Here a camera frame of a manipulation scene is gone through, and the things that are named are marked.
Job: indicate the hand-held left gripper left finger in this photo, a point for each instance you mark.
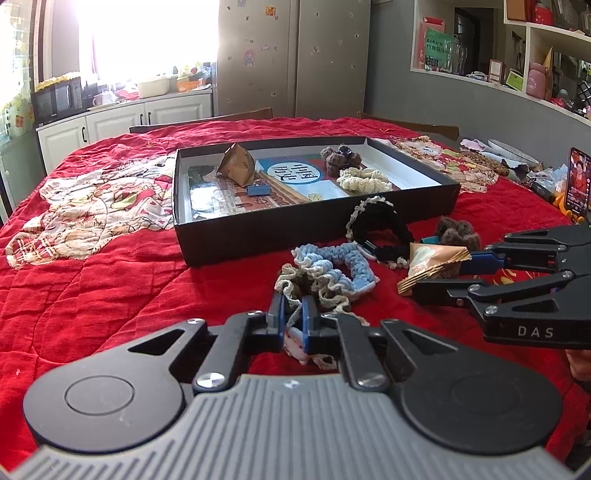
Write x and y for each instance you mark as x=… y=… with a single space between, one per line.
x=277 y=318

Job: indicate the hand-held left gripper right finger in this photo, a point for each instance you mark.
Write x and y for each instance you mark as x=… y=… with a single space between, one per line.
x=310 y=323

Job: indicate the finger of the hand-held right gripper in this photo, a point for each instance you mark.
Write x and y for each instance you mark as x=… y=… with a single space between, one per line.
x=531 y=251
x=461 y=291

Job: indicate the olive scrunchie with white charm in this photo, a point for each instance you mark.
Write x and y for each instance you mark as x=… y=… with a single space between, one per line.
x=288 y=286

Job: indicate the gold triangular snack packet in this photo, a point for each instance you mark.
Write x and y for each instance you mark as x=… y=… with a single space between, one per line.
x=429 y=265
x=238 y=166

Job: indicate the brown fuzzy hair clip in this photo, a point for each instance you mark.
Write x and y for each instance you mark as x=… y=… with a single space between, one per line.
x=337 y=161
x=457 y=230

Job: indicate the light blue scrunchie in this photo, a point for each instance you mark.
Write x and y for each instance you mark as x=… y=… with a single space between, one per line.
x=355 y=263

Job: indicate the black scrunchie with cream lace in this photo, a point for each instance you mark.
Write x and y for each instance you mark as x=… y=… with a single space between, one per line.
x=392 y=253

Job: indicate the shallow black cardboard box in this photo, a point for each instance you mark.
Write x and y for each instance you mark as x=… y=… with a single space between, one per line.
x=277 y=230

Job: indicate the blue binder clip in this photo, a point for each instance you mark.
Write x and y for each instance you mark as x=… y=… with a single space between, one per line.
x=258 y=189

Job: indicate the person's right hand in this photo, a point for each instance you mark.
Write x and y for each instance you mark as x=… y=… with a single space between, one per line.
x=581 y=364

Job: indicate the clear plastic bag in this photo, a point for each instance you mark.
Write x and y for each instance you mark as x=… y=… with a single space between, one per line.
x=549 y=177

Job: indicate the smartphone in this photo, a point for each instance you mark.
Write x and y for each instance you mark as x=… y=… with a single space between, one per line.
x=579 y=180

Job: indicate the pile of brown nuts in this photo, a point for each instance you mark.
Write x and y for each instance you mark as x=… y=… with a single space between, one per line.
x=485 y=162

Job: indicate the white plate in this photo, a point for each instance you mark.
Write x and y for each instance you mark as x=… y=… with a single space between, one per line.
x=512 y=152

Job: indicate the crumpled pink tissue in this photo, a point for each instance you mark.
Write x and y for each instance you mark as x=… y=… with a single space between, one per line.
x=472 y=144

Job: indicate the textbook with building cover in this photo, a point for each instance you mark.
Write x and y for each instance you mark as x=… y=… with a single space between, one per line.
x=286 y=173

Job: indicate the dark wooden chair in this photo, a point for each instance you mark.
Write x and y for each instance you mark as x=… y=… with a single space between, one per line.
x=415 y=125

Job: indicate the green card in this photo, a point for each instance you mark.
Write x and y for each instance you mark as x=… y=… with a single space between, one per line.
x=515 y=79

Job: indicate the red printed blanket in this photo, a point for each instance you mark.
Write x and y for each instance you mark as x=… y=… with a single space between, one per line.
x=92 y=277

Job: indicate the green notice sheet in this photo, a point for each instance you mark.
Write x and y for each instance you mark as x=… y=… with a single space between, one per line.
x=439 y=50

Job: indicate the white counter cabinet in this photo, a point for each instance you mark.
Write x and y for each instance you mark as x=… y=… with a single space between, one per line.
x=175 y=108

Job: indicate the red pot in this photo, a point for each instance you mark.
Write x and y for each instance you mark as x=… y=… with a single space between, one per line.
x=544 y=13

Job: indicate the orange plastic container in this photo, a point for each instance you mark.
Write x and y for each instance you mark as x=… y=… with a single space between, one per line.
x=189 y=84

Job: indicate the white plastic basin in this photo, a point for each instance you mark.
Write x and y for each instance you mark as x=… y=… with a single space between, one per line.
x=153 y=87

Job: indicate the cartoon girl sticker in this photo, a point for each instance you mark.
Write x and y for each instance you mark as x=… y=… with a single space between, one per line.
x=250 y=57

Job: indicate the silver refrigerator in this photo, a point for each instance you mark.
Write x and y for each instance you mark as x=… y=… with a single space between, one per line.
x=332 y=55

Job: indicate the white mug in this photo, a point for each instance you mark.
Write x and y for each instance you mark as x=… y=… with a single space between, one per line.
x=104 y=98

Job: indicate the small black appliance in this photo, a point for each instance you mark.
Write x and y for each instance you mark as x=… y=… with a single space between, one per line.
x=90 y=94

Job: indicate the black microwave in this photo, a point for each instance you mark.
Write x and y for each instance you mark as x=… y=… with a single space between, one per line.
x=55 y=99

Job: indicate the yellow flower decoration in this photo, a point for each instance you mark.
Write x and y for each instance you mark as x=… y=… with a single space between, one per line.
x=57 y=79

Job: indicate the white wall shelf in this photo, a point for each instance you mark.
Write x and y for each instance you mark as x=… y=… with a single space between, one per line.
x=517 y=74

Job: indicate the small picture frame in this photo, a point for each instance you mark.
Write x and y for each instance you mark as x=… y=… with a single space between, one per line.
x=496 y=71

